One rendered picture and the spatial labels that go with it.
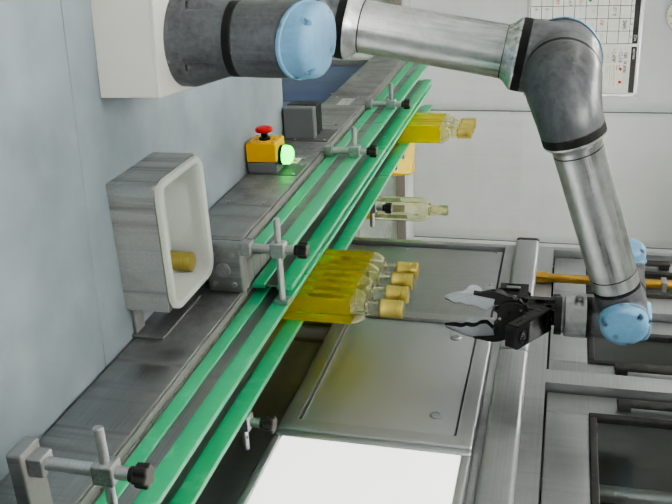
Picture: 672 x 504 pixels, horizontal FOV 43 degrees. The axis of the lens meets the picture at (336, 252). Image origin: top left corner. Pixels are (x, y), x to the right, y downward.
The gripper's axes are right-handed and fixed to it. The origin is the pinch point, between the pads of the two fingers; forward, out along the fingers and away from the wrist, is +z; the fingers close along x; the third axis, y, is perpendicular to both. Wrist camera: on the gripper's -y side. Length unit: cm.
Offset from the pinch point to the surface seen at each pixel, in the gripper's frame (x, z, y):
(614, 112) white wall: -116, -61, 589
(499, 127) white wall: -131, 32, 588
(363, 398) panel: -12.3, 14.5, -12.6
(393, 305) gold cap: 1.3, 10.8, -1.0
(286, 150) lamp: 21, 41, 33
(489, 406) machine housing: -14.7, -8.1, -7.8
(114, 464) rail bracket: 17, 29, -73
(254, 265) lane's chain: 8.6, 37.3, -2.4
